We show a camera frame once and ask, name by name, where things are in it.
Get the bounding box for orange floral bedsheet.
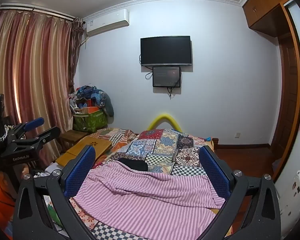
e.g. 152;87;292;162
91;127;138;162

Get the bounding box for pile of clothes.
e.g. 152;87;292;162
69;85;115;118

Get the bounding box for black wall television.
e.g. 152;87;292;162
140;36;192;67

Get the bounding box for wooden door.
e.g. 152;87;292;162
269;5;300;178

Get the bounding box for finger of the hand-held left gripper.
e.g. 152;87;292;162
7;127;61;153
7;117;45;140

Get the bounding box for patchwork printed blanket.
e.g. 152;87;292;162
72;128;225;240

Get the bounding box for wooden stool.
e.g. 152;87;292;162
59;129;88;145

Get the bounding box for curtain rod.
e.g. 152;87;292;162
0;3;75;20

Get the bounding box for black monitor cable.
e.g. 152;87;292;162
166;86;181;98

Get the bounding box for yellow foam tube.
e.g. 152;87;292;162
147;114;182;132

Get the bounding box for striped red gold curtain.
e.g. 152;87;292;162
0;7;84;170

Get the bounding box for orange bag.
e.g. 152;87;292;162
0;180;17;230

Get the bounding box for white air conditioner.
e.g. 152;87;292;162
83;9;130;36

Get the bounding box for wooden overhead cabinet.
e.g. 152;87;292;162
242;0;293;34

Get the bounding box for pink striped pants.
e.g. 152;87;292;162
70;160;225;240

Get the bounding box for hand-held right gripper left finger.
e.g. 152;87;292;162
12;145;98;240

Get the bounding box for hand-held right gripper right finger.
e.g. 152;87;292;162
190;145;282;240

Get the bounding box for black cloth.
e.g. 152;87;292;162
117;157;148;172

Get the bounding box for small black wall monitor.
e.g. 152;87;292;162
152;66;182;88

